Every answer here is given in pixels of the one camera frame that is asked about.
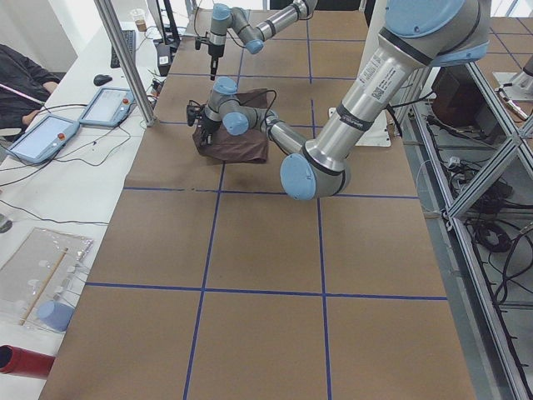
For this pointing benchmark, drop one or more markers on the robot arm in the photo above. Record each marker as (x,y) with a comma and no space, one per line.
(410,35)
(253,38)

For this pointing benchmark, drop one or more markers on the blue plastic cup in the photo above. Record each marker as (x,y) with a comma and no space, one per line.
(55,315)

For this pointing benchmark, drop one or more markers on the near blue teach pendant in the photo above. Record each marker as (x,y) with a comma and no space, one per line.
(44,140)

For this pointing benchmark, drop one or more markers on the aluminium frame rack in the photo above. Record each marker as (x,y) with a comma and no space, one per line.
(471,128)

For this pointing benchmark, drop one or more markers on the blue teach pendant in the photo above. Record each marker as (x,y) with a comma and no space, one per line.
(44,140)
(108,108)

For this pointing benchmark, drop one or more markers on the aluminium frame post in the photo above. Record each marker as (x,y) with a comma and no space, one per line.
(114,32)

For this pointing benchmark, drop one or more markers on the clear plastic tray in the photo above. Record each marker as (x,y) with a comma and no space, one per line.
(22,274)

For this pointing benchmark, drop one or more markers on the brown t-shirt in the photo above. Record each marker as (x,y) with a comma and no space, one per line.
(239,138)

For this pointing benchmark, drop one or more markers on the red cylinder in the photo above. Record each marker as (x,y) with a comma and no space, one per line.
(25,363)

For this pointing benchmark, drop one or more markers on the wooden stick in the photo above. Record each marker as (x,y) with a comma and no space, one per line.
(42,288)

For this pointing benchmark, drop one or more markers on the far blue teach pendant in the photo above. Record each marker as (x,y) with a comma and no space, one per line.
(108,108)

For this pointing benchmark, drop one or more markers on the black computer mouse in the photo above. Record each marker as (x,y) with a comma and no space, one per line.
(101,79)

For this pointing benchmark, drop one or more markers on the seated person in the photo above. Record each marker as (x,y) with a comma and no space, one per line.
(25,86)

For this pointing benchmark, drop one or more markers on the drink cup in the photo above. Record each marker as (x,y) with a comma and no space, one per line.
(139,18)

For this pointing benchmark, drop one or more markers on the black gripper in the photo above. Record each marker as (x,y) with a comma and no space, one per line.
(206,127)
(215,50)

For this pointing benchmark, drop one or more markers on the black power box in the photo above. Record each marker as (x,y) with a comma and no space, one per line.
(164,59)

